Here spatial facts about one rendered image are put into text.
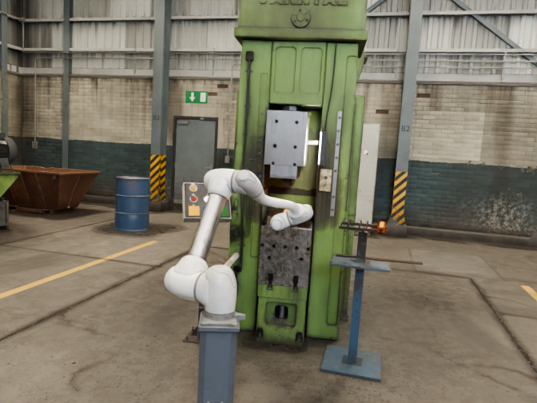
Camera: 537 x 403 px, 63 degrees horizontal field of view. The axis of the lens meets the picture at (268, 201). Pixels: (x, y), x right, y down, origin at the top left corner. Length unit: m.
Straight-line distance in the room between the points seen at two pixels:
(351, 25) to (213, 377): 2.53
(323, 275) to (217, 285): 1.50
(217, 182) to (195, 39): 8.16
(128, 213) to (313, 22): 5.11
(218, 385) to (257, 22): 2.51
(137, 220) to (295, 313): 4.72
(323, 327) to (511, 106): 6.72
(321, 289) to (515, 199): 6.39
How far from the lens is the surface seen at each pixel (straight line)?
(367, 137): 8.51
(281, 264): 3.33
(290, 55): 3.51
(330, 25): 3.51
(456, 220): 9.30
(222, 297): 2.20
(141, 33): 11.08
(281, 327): 3.48
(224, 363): 2.32
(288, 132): 3.29
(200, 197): 3.24
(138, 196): 7.67
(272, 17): 3.55
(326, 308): 3.62
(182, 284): 2.29
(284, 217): 2.89
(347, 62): 3.49
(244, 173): 2.40
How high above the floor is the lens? 1.45
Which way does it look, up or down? 6 degrees down
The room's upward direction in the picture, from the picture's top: 4 degrees clockwise
